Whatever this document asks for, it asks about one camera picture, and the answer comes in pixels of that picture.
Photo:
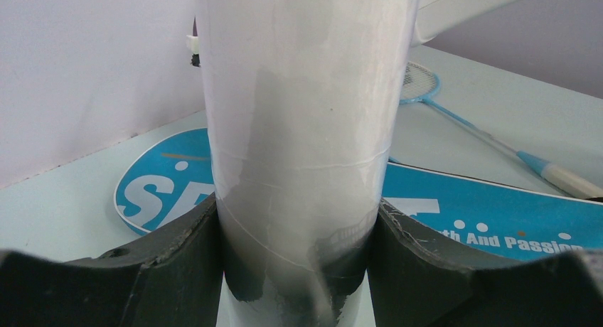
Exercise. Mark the white shuttlecock tube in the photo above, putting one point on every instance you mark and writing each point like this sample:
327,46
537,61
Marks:
301,98

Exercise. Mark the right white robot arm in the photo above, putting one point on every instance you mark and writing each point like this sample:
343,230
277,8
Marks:
436,16

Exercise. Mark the right blue badminton racket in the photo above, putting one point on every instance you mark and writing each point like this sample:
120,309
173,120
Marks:
420,85

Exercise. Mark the blue racket cover bag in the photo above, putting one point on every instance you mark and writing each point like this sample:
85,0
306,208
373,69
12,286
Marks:
174,175

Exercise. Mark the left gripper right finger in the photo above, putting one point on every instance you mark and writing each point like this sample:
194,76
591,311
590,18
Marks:
419,277

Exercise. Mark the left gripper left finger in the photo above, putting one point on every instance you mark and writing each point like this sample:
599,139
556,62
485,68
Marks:
169,277

